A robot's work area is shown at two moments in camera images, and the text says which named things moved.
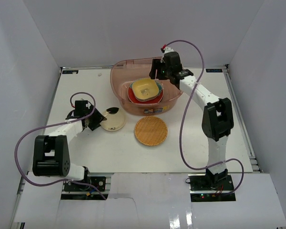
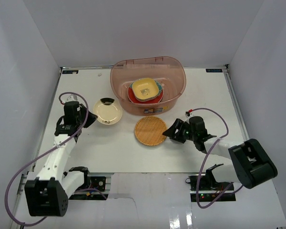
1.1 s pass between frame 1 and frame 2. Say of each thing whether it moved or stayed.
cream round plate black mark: moved
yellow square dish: stayed
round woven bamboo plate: stayed
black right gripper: moved
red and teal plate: stayed
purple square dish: stayed
